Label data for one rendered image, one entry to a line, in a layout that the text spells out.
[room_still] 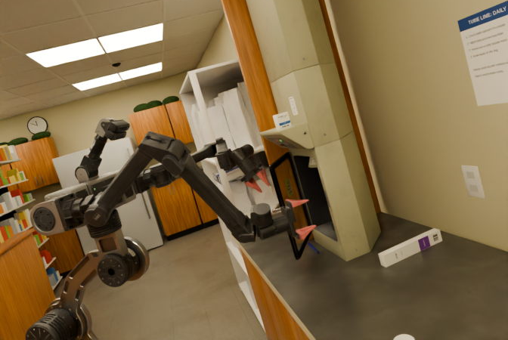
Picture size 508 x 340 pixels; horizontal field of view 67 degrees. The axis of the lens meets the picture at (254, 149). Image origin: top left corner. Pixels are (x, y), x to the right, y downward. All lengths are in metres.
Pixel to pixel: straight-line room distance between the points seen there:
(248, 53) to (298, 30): 0.39
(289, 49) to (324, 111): 0.27
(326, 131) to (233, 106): 1.30
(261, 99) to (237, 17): 0.39
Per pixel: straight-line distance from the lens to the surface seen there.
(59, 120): 7.13
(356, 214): 1.60
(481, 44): 1.37
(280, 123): 1.55
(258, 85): 1.83
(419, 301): 1.31
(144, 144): 1.20
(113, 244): 1.80
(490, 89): 1.38
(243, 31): 1.87
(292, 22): 1.53
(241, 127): 2.72
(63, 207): 1.52
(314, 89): 1.51
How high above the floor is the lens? 1.60
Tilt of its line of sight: 5 degrees down
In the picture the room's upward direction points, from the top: 16 degrees counter-clockwise
